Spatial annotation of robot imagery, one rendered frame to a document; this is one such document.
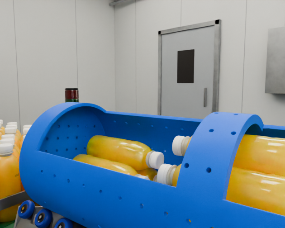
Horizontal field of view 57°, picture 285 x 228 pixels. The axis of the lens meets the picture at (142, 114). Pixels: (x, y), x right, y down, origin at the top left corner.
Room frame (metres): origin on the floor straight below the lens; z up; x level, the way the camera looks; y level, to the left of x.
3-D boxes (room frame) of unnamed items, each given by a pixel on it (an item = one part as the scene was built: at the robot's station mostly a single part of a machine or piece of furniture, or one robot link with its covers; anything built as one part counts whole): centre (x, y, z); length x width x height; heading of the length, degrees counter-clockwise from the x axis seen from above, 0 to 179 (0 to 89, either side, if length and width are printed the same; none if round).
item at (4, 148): (0.72, 0.39, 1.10); 0.04 x 0.04 x 0.02
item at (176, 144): (0.50, -0.08, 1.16); 0.04 x 0.02 x 0.04; 144
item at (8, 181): (0.72, 0.39, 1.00); 0.07 x 0.07 x 0.19
